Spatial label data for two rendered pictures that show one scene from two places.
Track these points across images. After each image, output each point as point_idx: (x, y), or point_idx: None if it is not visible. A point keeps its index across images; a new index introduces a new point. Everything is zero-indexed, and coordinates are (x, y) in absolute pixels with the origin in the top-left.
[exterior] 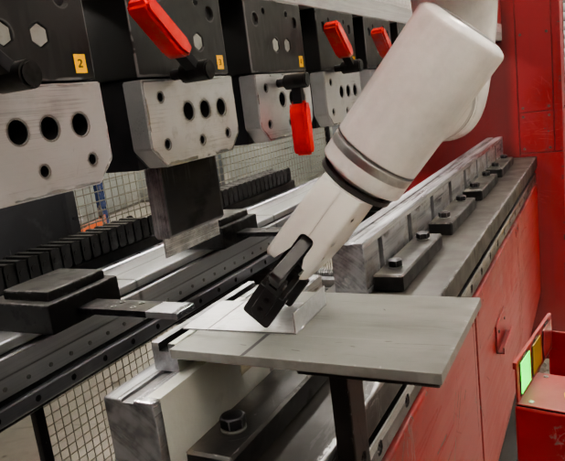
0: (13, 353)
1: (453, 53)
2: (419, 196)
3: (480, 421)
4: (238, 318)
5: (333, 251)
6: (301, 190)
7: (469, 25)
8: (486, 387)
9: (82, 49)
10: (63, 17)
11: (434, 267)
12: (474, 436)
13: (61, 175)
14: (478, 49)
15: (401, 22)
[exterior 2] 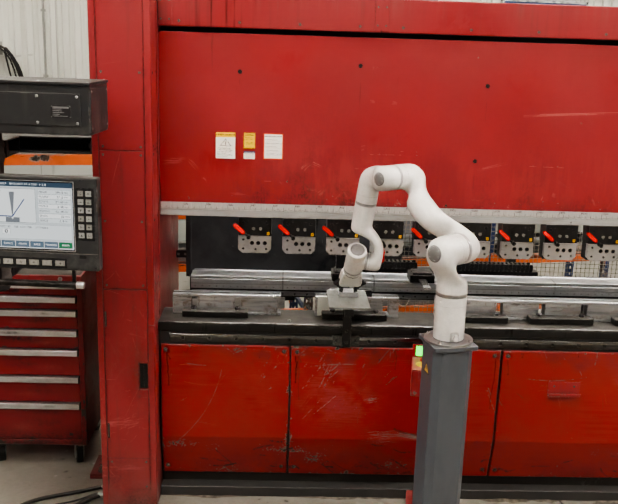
0: (327, 281)
1: (347, 254)
2: (525, 300)
3: (494, 403)
4: (344, 291)
5: (346, 283)
6: (521, 278)
7: (352, 250)
8: (515, 397)
9: (313, 232)
10: (310, 227)
11: (476, 324)
12: (480, 403)
13: (302, 251)
14: (349, 255)
15: (511, 223)
